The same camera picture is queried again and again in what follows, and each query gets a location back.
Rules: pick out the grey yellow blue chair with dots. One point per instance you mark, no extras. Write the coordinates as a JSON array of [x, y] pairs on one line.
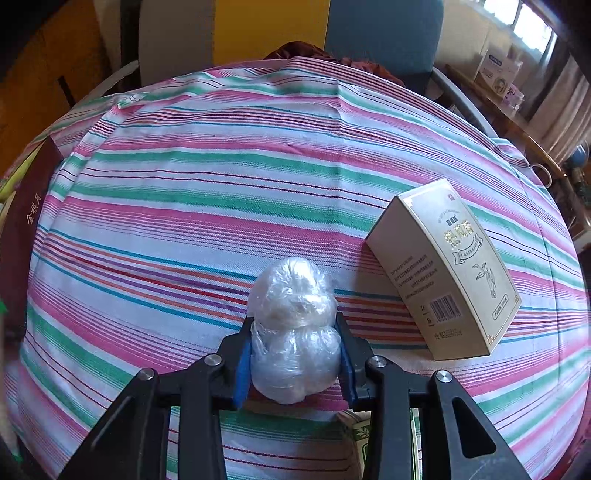
[[378, 32]]

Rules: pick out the clear plastic bundle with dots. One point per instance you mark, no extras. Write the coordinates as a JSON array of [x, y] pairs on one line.
[[295, 360]]

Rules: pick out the window with bars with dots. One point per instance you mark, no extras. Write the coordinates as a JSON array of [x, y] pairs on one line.
[[521, 23]]

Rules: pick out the white cardboard box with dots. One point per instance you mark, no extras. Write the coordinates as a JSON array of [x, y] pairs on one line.
[[498, 64]]

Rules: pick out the wooden wardrobe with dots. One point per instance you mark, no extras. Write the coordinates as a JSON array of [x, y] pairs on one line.
[[60, 69]]

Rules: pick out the white mug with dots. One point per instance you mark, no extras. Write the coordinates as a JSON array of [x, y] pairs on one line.
[[541, 174]]

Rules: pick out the small white box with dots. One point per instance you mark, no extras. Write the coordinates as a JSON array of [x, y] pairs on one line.
[[501, 88]]

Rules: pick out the blue item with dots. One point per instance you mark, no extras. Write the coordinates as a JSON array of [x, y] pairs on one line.
[[580, 157]]

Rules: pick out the dark red gold-lined tray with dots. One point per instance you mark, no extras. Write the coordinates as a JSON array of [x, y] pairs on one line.
[[32, 217]]

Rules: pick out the beige curtain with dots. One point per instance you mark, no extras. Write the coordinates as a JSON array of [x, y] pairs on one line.
[[558, 110]]

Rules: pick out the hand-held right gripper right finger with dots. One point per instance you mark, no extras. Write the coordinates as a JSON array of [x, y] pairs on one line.
[[348, 369]]

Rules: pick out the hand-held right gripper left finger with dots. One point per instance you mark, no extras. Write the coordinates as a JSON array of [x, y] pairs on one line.
[[242, 374]]

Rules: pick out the wooden side table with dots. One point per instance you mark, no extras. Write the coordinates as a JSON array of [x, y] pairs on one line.
[[508, 120]]

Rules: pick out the dark red cloth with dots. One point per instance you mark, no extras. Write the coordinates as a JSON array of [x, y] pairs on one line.
[[295, 50]]

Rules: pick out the beige carton box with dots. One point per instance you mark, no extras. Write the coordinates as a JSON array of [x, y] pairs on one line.
[[443, 267]]

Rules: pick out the striped tablecloth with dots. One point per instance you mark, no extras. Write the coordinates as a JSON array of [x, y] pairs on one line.
[[184, 207]]

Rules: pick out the green packet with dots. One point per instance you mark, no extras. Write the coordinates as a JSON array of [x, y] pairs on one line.
[[360, 436]]

